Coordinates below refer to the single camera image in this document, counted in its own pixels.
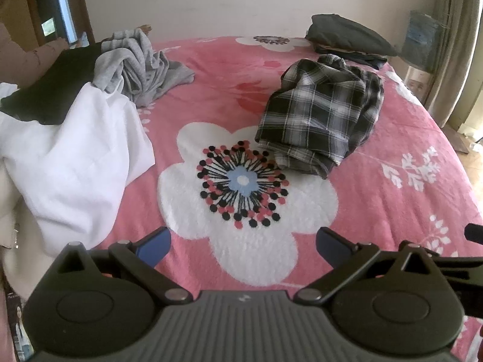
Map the brown floor board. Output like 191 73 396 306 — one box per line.
442 125 474 155

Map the black white plaid shirt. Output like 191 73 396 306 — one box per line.
255 54 385 180

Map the beige curtain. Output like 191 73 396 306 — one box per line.
426 0 481 128

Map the dark door frame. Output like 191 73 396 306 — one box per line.
21 0 96 48

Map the cream garment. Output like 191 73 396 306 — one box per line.
0 164 44 304

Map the white garment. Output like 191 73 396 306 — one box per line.
0 82 156 258

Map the wooden door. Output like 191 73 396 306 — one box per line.
0 0 36 36

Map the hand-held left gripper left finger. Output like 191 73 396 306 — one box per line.
55 227 191 304

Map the pink floral blanket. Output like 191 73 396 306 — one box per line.
0 36 483 362

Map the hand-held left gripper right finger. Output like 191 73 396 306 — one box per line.
295 227 449 304

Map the dark grey folded garment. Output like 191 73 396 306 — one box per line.
305 14 399 58

